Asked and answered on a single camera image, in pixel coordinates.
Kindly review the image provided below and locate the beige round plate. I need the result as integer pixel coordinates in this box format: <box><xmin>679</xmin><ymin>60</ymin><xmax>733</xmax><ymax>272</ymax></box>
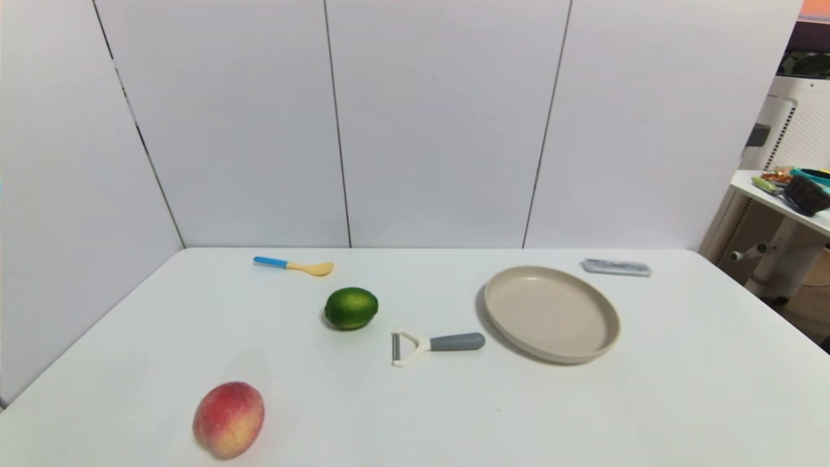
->
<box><xmin>483</xmin><ymin>265</ymin><xmax>621</xmax><ymax>365</ymax></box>

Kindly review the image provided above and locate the green lime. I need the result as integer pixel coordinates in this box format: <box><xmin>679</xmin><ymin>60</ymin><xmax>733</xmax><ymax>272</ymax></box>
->
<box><xmin>324</xmin><ymin>287</ymin><xmax>379</xmax><ymax>331</ymax></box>

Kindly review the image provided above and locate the red yellow peach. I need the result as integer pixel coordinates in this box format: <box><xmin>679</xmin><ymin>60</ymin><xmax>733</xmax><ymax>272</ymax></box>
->
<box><xmin>193</xmin><ymin>381</ymin><xmax>266</xmax><ymax>461</ymax></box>

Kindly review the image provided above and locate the white side table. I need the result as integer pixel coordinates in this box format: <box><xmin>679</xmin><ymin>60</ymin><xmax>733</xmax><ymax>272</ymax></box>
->
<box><xmin>729</xmin><ymin>169</ymin><xmax>830</xmax><ymax>301</ymax></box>

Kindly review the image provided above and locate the white perforated appliance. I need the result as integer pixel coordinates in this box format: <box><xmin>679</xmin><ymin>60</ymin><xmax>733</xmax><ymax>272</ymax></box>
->
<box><xmin>698</xmin><ymin>75</ymin><xmax>830</xmax><ymax>286</ymax></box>

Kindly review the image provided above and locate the black bristle brush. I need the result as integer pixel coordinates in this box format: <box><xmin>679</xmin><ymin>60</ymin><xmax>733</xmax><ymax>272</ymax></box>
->
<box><xmin>784</xmin><ymin>175</ymin><xmax>830</xmax><ymax>217</ymax></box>

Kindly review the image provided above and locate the teal bowl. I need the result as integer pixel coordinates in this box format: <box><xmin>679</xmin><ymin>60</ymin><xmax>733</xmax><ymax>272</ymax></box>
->
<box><xmin>789</xmin><ymin>168</ymin><xmax>830</xmax><ymax>189</ymax></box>

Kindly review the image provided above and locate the grey handled white peeler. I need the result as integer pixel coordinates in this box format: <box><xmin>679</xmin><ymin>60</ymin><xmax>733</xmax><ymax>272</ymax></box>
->
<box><xmin>391</xmin><ymin>329</ymin><xmax>486</xmax><ymax>368</ymax></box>

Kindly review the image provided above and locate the blue handled yellow spoon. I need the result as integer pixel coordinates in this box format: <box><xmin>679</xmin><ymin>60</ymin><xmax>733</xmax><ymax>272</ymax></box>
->
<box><xmin>253</xmin><ymin>256</ymin><xmax>335</xmax><ymax>278</ymax></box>

